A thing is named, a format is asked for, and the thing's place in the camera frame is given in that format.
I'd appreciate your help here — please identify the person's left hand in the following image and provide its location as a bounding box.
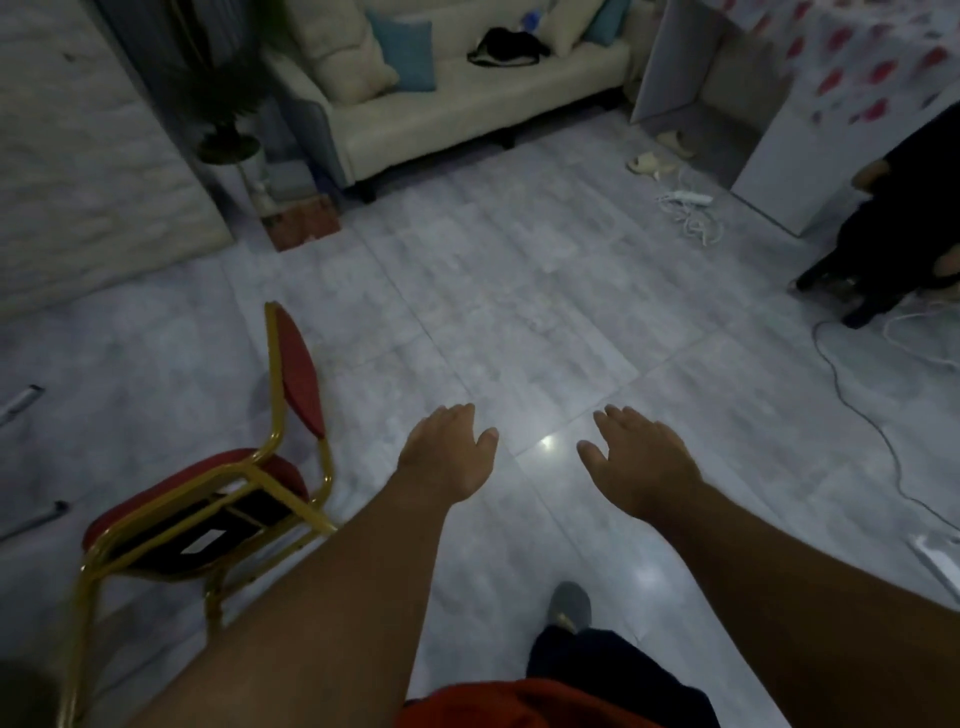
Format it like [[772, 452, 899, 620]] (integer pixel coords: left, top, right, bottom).
[[394, 403, 501, 506]]

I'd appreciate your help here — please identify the person's right hand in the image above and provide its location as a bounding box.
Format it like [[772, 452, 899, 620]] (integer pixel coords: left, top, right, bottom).
[[576, 405, 703, 523]]

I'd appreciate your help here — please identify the person's left forearm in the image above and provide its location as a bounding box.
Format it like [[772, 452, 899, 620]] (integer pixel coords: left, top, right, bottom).
[[123, 478, 460, 728]]

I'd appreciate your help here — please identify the person's right forearm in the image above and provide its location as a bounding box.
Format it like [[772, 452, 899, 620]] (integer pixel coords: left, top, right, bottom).
[[651, 482, 960, 728]]

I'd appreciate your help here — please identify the grey slipper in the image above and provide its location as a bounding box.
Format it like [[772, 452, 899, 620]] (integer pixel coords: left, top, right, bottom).
[[546, 581, 594, 636]]

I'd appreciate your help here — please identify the person's dark trouser leg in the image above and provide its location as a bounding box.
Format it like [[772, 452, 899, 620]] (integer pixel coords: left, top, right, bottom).
[[525, 625, 723, 728]]

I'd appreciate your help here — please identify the person's red shirt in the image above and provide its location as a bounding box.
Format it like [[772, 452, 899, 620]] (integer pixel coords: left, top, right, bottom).
[[393, 678, 665, 728]]

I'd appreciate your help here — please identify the cream sofa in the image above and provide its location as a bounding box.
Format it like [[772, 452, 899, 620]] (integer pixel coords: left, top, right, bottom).
[[262, 0, 665, 204]]

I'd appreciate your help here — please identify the white table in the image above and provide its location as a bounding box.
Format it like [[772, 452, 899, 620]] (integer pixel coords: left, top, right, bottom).
[[630, 0, 960, 238]]

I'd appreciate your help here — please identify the black bag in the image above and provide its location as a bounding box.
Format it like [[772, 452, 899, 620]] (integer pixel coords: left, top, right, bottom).
[[466, 27, 552, 69]]

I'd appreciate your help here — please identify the teal cushion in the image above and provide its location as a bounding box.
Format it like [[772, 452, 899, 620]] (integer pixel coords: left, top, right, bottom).
[[583, 0, 631, 46], [365, 9, 438, 94]]

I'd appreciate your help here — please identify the cream cushion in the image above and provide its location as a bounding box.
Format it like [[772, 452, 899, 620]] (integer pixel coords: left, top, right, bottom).
[[285, 0, 401, 106], [536, 0, 606, 58]]

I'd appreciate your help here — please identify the potted green plant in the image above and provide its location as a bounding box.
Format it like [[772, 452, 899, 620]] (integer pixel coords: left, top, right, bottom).
[[161, 0, 290, 168]]

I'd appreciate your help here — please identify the grey metal rod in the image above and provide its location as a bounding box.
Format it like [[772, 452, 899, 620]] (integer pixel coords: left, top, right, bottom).
[[0, 500, 71, 544], [0, 384, 46, 427]]

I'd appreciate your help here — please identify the white tablecloth with red flowers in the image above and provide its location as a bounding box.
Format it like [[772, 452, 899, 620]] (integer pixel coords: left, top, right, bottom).
[[708, 0, 960, 127]]

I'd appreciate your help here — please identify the red chair with gold frame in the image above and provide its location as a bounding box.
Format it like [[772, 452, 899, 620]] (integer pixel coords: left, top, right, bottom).
[[56, 301, 339, 728]]

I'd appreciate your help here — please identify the black cable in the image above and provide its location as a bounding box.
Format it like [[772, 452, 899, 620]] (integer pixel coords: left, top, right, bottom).
[[812, 319, 960, 534]]

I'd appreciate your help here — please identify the white power strip with cable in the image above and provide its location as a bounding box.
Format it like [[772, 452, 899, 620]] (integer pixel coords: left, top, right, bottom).
[[657, 166, 726, 247]]

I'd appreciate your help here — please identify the white cable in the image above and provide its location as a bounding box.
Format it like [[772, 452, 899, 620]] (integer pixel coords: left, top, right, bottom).
[[880, 300, 960, 372]]

